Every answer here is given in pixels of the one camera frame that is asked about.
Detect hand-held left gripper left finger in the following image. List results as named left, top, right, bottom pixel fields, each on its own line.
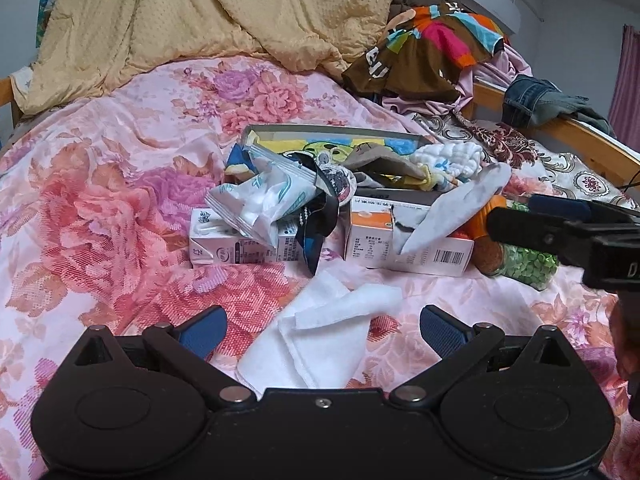
left=62, top=306, right=258, bottom=409

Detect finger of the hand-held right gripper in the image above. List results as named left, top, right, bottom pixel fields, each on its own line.
left=527, top=195, right=632, bottom=222
left=486, top=206, right=596, bottom=267

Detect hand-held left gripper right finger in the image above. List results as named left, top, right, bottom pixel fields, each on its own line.
left=390, top=306, right=580, bottom=409

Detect glass jar of green beans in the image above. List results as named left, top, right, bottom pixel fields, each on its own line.
left=472, top=200, right=559, bottom=292

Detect grey white sock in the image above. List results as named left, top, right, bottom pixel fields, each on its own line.
left=392, top=162, right=512, bottom=253

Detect white towel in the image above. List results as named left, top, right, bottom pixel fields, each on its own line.
left=236, top=269, right=405, bottom=391

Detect white knitted cloth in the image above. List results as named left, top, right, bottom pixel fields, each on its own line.
left=409, top=141, right=483, bottom=183

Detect pastel striped sock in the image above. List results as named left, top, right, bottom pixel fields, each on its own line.
left=400, top=164, right=462, bottom=193

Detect white cotton pad packet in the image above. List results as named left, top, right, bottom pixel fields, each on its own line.
left=206, top=142, right=321, bottom=251

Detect black dotted strap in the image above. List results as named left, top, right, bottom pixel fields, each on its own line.
left=292, top=160, right=342, bottom=277

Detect grey cartoon sock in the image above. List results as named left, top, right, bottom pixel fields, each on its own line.
left=315, top=150, right=357, bottom=206

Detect grey cartoon print box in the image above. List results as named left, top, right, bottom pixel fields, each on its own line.
left=225, top=124, right=451, bottom=207

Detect person's right hand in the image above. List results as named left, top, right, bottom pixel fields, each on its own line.
left=609, top=294, right=640, bottom=386

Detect cream ornate patterned blanket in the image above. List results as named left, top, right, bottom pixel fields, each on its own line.
left=410, top=110, right=640, bottom=211

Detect wooden bed end board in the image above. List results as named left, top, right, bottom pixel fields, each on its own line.
left=472, top=80, right=640, bottom=188

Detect small white carton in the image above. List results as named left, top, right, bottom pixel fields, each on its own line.
left=189, top=207, right=303, bottom=267

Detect blue jeans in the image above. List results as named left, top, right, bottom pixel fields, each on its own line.
left=550, top=87, right=618, bottom=136
left=502, top=74, right=563, bottom=128

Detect orange white medicine box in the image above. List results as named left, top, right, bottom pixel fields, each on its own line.
left=344, top=199, right=475, bottom=277

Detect pink curtain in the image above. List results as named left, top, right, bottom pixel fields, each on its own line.
left=607, top=24, right=640, bottom=151

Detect brown multicoloured patchwork garment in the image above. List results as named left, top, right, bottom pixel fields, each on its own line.
left=341, top=4, right=506, bottom=106

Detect pink floral bedsheet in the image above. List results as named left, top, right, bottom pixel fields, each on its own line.
left=0, top=55, right=640, bottom=480

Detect yellow dotted blanket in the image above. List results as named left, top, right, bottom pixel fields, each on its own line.
left=10, top=0, right=401, bottom=116

